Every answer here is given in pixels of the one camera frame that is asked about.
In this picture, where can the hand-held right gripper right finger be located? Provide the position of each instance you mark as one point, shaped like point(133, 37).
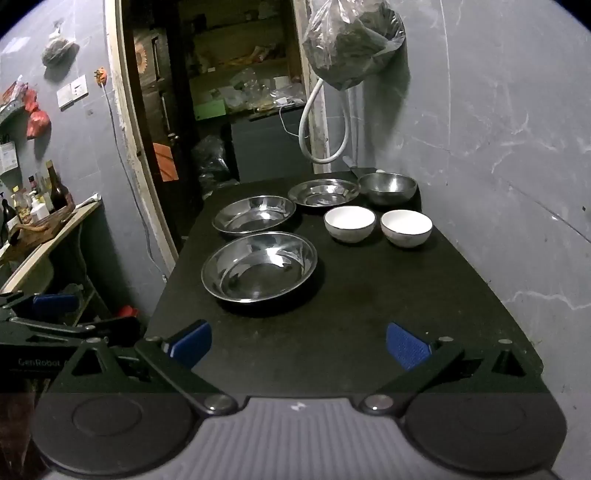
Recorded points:
point(408, 346)

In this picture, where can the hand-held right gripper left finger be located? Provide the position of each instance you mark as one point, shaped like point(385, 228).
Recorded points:
point(191, 344)

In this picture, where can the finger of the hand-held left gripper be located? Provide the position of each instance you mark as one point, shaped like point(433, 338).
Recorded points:
point(69, 333)
point(55, 303)

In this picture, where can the large steel plate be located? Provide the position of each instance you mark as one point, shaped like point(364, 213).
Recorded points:
point(258, 267)

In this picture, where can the white ceramic bowl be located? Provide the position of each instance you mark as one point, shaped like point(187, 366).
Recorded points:
point(406, 226)
point(349, 221)

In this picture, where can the steel bowl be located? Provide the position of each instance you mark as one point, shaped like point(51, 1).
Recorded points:
point(388, 187)

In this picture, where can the steel plate with sticker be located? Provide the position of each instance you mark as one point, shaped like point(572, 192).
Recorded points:
point(323, 191)

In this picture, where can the cream-edged side table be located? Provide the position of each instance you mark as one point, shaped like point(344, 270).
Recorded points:
point(46, 251)

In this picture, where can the red object under side table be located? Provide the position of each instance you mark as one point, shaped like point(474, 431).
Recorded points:
point(125, 311)

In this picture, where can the wooden tray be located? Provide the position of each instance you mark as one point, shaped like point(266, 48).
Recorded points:
point(41, 228)

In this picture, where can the white plastic bottle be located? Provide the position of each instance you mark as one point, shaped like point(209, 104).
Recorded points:
point(39, 210)

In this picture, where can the dark glass bottle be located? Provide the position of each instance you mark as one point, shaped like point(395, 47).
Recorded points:
point(57, 191)

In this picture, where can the red plastic bag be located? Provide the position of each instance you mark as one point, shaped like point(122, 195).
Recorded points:
point(38, 124)

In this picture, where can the dark cabinet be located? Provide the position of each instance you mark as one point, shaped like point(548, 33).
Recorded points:
point(268, 152)

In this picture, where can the green box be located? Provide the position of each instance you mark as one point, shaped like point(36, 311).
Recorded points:
point(210, 110)

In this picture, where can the small hanging plastic bag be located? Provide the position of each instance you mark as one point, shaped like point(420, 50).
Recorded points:
point(57, 48)

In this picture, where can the large hanging plastic bag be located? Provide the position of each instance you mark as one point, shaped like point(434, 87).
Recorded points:
point(351, 41)

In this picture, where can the door frame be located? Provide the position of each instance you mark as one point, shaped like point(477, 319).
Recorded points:
point(138, 184)

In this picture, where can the paper sheet on wall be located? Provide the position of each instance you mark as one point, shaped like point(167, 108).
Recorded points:
point(7, 157)

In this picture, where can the white wall switch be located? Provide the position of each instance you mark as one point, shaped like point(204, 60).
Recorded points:
point(79, 87)
point(64, 98)

